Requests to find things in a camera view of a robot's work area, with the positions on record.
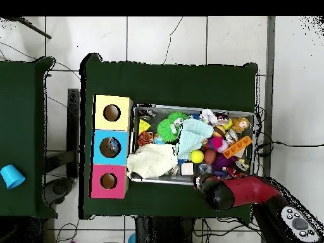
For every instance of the cream muslin cloth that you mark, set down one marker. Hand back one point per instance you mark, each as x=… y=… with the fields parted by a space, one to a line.
x=152 y=161

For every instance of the mint green muslin cloth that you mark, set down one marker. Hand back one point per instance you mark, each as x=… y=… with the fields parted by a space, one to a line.
x=195 y=132

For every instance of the small clear plastic packet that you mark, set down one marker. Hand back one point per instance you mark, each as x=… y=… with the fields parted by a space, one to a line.
x=205 y=168

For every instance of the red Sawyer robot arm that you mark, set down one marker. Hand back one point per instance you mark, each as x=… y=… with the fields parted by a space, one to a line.
x=253 y=192

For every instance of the shallow clear mesh bin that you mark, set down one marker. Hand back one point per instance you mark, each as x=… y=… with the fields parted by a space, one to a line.
x=132 y=147

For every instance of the wooden box with three holes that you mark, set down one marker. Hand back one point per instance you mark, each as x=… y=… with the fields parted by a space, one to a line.
x=121 y=147

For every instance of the large green spiky ball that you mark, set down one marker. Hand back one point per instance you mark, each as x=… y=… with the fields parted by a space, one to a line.
x=168 y=130

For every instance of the orange tiger plush toy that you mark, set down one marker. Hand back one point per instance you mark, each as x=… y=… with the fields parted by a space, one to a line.
x=145 y=138

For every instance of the yellow cheese wedge toy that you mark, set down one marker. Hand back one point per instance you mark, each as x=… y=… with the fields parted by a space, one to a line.
x=144 y=125

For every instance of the small green spiky ball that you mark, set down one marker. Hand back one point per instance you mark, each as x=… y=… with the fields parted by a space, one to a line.
x=178 y=116

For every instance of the yellow green rubber ball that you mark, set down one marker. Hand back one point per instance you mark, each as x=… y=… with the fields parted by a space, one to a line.
x=197 y=156

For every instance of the small wooden cube block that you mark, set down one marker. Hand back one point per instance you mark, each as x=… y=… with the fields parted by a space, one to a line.
x=187 y=168

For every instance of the pink spiky ball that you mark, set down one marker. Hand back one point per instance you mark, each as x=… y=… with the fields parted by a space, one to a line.
x=217 y=143

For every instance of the orange plastic toy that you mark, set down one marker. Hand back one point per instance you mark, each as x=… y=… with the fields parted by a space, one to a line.
x=238 y=147

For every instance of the small brown plush doll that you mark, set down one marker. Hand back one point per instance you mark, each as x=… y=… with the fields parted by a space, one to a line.
x=243 y=123

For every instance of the green cloth side table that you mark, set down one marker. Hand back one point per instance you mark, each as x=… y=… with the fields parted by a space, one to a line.
x=25 y=126

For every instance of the blue plastic cup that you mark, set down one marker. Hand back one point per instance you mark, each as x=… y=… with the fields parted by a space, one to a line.
x=11 y=176

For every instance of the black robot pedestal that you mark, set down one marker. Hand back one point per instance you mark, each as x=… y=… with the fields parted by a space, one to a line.
x=162 y=233

